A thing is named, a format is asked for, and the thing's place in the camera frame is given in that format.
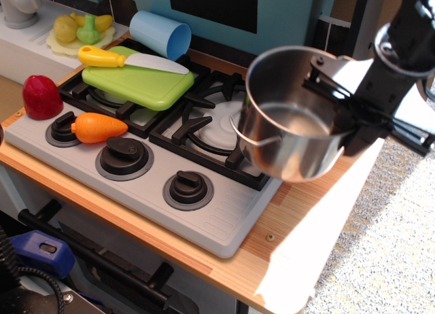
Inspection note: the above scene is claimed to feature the teal toy range hood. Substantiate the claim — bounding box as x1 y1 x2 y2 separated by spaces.
135 0 334 54

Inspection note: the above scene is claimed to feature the black stove knob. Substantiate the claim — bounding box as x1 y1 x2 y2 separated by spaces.
46 111 81 148
95 137 154 181
162 171 214 211

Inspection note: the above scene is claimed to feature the black right burner grate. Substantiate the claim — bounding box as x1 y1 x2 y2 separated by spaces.
149 71 269 191

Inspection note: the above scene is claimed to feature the grey toy faucet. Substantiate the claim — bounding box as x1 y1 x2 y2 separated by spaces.
1 0 42 29

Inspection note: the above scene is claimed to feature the green toy broccoli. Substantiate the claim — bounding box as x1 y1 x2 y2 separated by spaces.
76 14 101 45

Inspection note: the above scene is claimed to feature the pale yellow toy plate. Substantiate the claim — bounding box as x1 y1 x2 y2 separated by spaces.
46 26 116 57

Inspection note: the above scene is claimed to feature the black left burner grate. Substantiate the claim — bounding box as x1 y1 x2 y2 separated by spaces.
58 55 211 138

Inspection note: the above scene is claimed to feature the orange toy carrot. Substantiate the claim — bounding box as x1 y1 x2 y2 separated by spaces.
71 112 128 144

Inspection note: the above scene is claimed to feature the yellow toy banana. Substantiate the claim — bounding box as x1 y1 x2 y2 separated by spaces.
70 12 114 33

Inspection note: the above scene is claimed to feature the black braided cable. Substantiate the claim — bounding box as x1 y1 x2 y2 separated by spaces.
15 266 65 314

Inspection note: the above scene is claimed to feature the yellow toy potato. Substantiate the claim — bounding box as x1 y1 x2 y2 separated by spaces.
54 15 78 43

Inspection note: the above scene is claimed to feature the white toy sink counter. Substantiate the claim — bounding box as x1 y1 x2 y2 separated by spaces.
0 0 130 87

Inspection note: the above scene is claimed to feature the black right stove knob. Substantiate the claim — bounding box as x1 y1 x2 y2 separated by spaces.
162 171 214 211

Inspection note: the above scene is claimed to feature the black burner grate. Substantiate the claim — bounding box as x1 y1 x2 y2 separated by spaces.
149 71 269 191
58 55 211 138

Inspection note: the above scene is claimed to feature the green plastic cutting board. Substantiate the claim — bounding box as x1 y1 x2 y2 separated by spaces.
82 66 194 111

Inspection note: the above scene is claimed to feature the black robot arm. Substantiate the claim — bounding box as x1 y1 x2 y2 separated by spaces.
303 0 434 156

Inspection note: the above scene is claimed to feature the black left stove knob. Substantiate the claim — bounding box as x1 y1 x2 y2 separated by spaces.
46 111 81 148

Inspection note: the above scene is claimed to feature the blue plastic clamp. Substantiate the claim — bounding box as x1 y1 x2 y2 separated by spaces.
10 230 75 279

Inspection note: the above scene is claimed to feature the black oven door handle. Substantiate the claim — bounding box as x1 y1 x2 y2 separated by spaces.
18 200 174 311

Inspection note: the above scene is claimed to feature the yellow handled toy knife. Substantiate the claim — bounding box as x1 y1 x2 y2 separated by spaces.
77 46 190 75

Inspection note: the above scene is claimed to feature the stainless steel pot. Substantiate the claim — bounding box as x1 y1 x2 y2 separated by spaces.
232 46 353 182

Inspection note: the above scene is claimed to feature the light blue plastic cup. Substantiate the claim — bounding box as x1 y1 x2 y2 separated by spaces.
129 10 192 60

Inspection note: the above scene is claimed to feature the grey toy stove top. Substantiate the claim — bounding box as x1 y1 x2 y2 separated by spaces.
5 102 281 258

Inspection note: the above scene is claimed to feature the black middle stove knob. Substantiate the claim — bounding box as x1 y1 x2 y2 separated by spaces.
95 137 154 181

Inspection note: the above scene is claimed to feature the red toy pepper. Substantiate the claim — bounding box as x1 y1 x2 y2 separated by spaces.
22 75 64 120

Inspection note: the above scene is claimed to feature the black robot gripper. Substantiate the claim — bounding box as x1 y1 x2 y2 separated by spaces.
302 56 434 157

